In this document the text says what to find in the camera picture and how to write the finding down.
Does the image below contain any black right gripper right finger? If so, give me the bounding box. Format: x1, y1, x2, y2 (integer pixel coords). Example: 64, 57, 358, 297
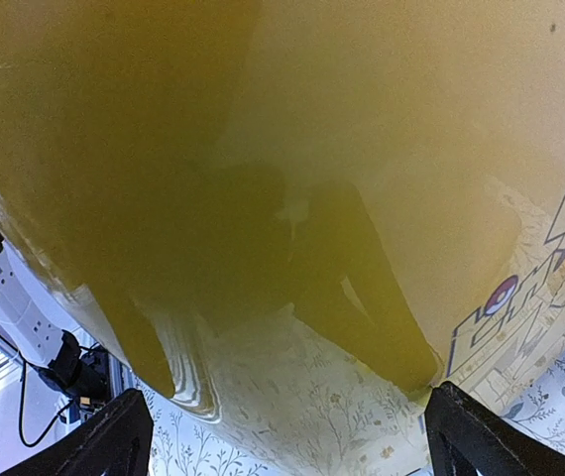
424, 382, 565, 476

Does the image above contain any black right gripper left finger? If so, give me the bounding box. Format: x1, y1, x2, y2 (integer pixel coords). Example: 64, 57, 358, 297
3, 389, 154, 476

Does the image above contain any yellow Pikachu suitcase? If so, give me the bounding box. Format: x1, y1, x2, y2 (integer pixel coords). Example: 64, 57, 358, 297
0, 0, 565, 454

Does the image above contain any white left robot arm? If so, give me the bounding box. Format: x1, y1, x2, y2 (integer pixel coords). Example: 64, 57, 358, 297
0, 233, 126, 474

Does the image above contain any floral table mat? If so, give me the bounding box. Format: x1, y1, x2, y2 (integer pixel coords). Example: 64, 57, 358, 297
144, 315, 565, 475

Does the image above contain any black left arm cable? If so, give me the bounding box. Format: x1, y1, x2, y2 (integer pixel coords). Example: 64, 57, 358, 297
0, 297, 115, 449

